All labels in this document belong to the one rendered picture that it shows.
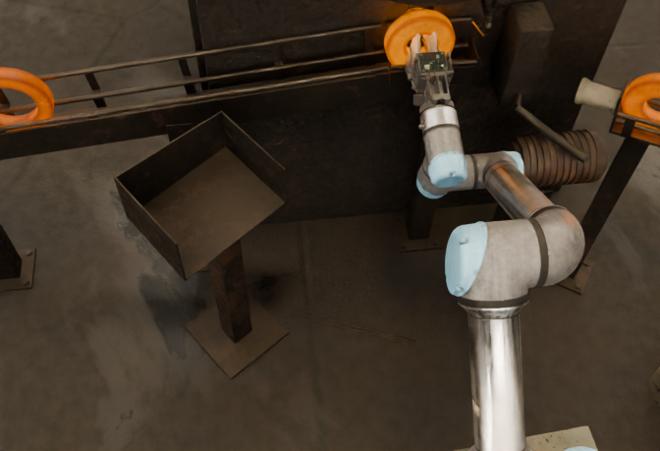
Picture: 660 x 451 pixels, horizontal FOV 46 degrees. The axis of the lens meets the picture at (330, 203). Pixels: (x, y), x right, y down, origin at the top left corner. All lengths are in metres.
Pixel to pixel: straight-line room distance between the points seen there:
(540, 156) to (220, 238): 0.77
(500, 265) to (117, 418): 1.17
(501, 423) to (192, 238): 0.70
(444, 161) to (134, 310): 1.05
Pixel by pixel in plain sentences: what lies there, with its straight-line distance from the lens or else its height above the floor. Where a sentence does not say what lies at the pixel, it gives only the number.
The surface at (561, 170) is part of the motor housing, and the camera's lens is 1.90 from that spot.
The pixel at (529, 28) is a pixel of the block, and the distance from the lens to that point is 1.75.
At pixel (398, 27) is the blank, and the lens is 1.69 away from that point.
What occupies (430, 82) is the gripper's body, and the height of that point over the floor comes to 0.77.
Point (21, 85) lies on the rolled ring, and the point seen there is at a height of 0.72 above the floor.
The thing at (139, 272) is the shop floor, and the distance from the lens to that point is 2.27.
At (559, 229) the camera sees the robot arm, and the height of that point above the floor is 0.88.
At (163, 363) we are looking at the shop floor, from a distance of 2.13.
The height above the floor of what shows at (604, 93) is 0.69.
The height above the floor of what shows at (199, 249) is 0.59.
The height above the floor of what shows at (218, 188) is 0.60.
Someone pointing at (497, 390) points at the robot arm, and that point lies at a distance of 1.34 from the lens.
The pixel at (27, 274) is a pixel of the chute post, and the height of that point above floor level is 0.01.
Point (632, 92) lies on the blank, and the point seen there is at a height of 0.73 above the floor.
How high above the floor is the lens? 1.92
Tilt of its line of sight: 55 degrees down
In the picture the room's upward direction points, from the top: 2 degrees clockwise
